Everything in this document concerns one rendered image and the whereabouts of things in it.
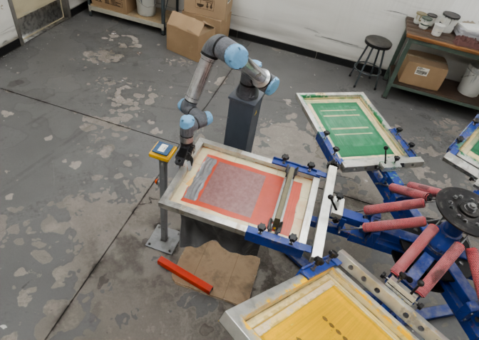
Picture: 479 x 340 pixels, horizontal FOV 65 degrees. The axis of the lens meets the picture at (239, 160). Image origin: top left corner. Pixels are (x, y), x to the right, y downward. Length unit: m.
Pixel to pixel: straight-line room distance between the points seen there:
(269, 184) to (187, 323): 1.13
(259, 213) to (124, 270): 1.27
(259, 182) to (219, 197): 0.27
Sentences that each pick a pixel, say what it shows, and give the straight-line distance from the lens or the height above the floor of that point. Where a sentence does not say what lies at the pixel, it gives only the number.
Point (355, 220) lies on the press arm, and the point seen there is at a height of 1.04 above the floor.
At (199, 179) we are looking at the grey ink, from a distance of 2.16.
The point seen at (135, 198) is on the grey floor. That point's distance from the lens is 3.34.
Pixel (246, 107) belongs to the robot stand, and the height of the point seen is 1.16.
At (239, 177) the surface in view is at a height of 0.96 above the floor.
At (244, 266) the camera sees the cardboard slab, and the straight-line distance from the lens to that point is 2.96.
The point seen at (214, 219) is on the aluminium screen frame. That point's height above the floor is 0.99.
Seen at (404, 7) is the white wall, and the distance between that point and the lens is 5.52.
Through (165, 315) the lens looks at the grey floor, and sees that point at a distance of 2.77.
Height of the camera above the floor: 2.54
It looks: 43 degrees down
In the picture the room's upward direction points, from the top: 10 degrees clockwise
